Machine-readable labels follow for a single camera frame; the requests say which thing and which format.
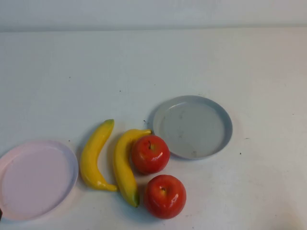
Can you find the grey-blue round plate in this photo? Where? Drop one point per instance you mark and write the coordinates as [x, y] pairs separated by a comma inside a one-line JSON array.
[[192, 129]]

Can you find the pink round plate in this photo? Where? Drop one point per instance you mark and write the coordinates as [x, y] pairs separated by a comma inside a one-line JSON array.
[[36, 179]]

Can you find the yellow toy banana green tip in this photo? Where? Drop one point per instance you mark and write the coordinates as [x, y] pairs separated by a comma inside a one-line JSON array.
[[122, 167]]

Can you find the red toy apple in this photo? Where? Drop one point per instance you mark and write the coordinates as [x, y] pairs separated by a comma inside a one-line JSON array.
[[151, 155], [165, 198]]

